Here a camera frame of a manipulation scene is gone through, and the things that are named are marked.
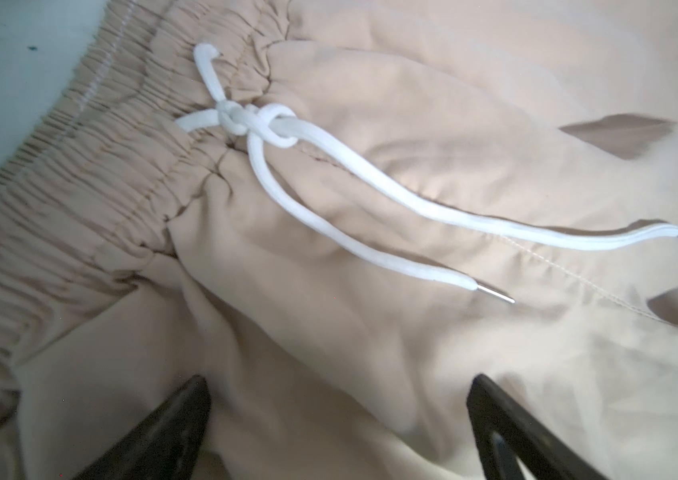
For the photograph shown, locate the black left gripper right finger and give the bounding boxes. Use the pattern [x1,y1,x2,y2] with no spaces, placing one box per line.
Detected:
[466,374,605,480]

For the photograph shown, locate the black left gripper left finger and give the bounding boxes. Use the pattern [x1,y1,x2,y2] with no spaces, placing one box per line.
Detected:
[77,375,212,480]

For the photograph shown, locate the beige drawstring shorts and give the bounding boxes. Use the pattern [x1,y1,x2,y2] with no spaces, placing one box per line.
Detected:
[0,1,678,479]

